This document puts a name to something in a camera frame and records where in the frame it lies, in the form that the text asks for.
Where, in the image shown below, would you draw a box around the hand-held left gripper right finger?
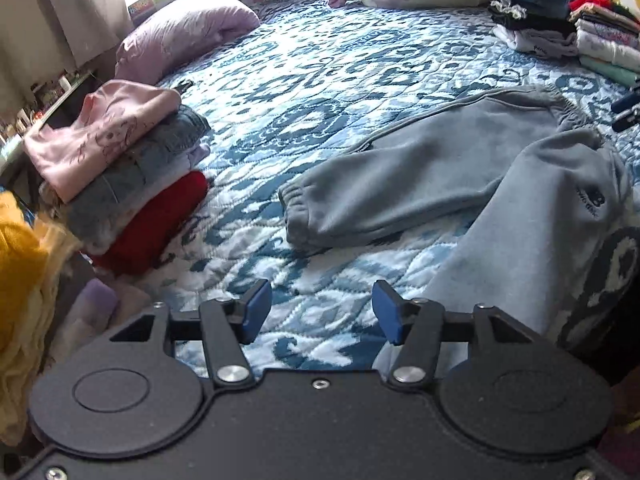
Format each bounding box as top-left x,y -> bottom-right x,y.
372,280 -> 538,391

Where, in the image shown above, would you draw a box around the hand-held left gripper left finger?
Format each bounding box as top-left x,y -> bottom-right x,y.
107,280 -> 273,391

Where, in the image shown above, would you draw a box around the grey sweatpants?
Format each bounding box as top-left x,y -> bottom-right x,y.
277,85 -> 636,376

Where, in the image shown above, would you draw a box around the stack of folded clothes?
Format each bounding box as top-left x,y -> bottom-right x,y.
569,0 -> 640,87

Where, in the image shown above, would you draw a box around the white crumpled garment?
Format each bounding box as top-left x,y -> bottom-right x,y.
492,25 -> 582,59

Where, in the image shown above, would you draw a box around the black lace-trimmed garment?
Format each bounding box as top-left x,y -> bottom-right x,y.
488,0 -> 577,37

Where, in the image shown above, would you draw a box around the red folded garment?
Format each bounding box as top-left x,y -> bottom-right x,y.
90,170 -> 210,276

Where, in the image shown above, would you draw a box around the dark white-printed cloth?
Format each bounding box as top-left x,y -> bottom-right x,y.
555,225 -> 640,393

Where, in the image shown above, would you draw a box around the light purple cloth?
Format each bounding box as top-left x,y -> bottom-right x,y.
57,279 -> 151,353

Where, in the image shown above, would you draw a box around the lavender folded garment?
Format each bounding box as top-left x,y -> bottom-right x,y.
175,142 -> 212,172

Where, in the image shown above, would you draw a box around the folded blue jeans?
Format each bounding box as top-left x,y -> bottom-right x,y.
64,105 -> 213,256

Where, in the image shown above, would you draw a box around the pale yellow cloth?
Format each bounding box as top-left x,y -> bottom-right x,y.
0,220 -> 87,448

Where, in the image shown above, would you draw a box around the pink folded garment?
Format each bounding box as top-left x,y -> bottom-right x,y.
22,80 -> 182,204

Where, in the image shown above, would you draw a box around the blue patterned quilt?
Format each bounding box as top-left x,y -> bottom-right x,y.
95,0 -> 640,376

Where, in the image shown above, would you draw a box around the cluttered dark side table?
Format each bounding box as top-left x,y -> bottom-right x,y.
0,71 -> 97,173

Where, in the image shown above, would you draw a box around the purple pillow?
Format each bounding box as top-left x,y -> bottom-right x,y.
114,0 -> 261,86

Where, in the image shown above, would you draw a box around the beige curtain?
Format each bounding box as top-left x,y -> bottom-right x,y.
0,0 -> 135,107

